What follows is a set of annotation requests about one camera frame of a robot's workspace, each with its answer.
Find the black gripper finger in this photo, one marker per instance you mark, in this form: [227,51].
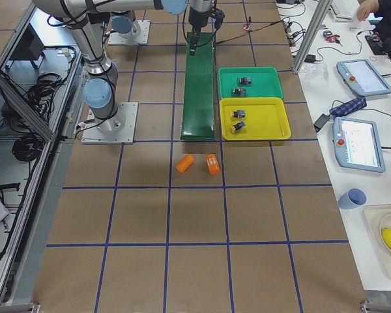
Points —
[194,39]

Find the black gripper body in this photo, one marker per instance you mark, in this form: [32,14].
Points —
[196,23]

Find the green push button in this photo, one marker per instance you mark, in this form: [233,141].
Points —
[246,81]
[239,92]

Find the yellow push button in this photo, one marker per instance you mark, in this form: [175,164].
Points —
[237,127]
[237,114]

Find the plain orange cylinder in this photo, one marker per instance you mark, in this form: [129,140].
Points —
[185,163]

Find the orange cylinder with 4680 print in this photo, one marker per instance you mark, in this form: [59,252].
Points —
[212,164]

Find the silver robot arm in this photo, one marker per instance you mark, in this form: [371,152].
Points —
[99,91]
[195,9]

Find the person's hand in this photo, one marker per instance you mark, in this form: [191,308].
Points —
[366,8]

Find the small motor controller board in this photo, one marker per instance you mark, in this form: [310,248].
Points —
[247,27]

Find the green plastic tray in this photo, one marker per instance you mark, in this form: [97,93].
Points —
[265,81]

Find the green conveyor belt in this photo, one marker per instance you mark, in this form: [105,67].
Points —
[198,106]

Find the yellow plastic tray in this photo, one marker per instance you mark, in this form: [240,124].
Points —
[266,119]

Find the black power adapter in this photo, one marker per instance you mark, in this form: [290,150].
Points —
[321,122]

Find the teach pendant far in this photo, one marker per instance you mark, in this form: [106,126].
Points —
[362,78]

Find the teach pendant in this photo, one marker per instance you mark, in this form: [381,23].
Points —
[362,78]
[357,144]

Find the teach pendant near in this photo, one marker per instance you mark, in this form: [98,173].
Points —
[357,144]

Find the blue plastic cup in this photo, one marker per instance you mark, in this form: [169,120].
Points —
[352,199]

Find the clear plastic bin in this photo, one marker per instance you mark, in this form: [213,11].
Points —
[378,221]

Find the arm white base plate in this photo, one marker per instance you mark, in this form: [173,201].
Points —
[127,32]
[118,129]

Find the aluminium frame post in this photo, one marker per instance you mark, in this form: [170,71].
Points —
[314,25]

